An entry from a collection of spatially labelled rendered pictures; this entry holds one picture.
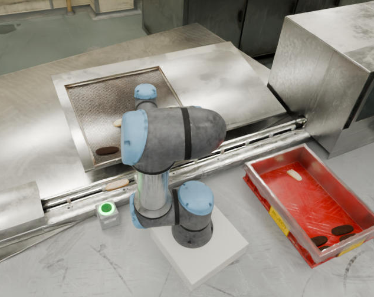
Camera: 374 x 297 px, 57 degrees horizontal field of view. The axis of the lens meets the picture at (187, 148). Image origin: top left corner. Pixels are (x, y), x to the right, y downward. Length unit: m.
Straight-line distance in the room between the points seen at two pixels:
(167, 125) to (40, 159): 1.04
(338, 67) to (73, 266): 1.29
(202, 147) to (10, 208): 0.86
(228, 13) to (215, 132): 2.69
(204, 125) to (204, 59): 1.32
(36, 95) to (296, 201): 1.43
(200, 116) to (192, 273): 0.64
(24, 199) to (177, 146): 0.82
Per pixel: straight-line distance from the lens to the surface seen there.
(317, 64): 1.70
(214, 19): 3.32
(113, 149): 1.53
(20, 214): 1.37
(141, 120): 0.72
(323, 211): 1.56
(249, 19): 3.55
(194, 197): 1.09
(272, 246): 1.39
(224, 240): 1.29
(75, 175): 1.57
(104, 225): 1.36
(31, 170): 1.64
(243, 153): 1.61
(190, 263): 1.24
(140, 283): 1.27
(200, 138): 0.72
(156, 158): 0.73
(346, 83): 1.60
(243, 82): 1.95
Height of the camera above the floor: 1.98
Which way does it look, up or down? 44 degrees down
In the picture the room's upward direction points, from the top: 5 degrees clockwise
